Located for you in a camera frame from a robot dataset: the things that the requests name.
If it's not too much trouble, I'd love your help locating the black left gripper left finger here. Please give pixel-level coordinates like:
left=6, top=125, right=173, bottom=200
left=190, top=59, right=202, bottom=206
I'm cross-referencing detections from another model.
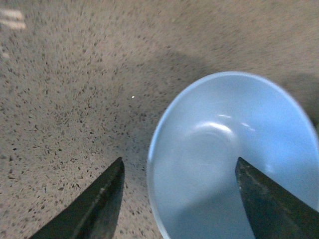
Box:
left=31, top=157, right=125, bottom=239

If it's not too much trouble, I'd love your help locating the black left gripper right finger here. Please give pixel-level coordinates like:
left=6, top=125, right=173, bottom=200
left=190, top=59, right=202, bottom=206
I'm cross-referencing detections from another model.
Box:
left=235, top=157, right=319, bottom=239

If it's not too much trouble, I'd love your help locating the blue bowl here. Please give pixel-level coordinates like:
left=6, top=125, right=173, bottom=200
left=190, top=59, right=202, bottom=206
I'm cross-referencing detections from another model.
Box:
left=147, top=71, right=319, bottom=239

